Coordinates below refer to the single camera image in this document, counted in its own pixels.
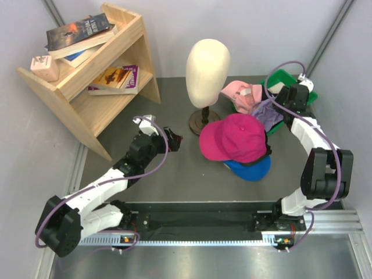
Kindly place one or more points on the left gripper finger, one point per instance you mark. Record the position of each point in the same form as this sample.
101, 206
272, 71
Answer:
174, 144
171, 136

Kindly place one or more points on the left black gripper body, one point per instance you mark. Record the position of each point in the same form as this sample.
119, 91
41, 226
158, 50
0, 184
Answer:
157, 143

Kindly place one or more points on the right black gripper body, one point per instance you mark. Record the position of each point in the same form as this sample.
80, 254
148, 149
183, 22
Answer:
282, 99

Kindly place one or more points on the lavender cap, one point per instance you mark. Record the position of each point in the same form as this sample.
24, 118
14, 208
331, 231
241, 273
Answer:
265, 112

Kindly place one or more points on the magenta cap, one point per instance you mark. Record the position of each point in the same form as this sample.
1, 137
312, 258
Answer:
238, 137

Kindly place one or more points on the blue cap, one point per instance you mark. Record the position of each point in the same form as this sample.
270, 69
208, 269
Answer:
251, 173

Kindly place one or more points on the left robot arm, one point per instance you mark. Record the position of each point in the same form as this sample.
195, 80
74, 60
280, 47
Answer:
65, 222

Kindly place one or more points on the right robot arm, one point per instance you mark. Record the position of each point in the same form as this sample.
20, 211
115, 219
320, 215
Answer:
327, 173

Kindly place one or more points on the black beige cap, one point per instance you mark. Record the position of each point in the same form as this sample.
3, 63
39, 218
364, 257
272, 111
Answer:
273, 90

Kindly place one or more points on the green plastic bin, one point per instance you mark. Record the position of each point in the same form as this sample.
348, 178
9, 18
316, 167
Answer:
279, 75

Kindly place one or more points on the dark wooden mannequin stand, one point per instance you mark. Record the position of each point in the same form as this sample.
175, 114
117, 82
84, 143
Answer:
201, 118

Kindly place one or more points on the light pink cap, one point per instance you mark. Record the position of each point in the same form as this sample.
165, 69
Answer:
243, 96

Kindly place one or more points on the orange purple paperback book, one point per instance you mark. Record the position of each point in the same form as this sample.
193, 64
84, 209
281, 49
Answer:
116, 81

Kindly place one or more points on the cream mannequin head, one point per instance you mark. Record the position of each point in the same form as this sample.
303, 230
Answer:
206, 72

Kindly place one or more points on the wooden bookshelf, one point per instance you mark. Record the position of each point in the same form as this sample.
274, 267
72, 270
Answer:
86, 116

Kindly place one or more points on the blue cover book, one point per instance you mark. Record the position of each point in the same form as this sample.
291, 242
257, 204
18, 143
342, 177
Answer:
77, 59

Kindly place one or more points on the dark cover paperback book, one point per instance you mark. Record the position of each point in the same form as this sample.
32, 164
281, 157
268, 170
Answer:
79, 36

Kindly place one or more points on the pink power adapter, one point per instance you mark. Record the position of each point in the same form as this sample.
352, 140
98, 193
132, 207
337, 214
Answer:
45, 67

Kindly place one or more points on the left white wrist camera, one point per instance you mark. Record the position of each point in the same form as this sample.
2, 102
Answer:
146, 126

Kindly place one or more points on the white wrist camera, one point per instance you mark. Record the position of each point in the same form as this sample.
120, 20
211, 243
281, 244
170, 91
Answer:
303, 80
146, 126

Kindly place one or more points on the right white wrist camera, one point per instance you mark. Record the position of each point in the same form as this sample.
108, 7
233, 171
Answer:
303, 80

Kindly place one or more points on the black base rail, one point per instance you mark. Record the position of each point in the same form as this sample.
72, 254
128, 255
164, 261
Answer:
200, 221

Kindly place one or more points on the grey cable duct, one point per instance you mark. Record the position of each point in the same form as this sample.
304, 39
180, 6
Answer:
126, 240

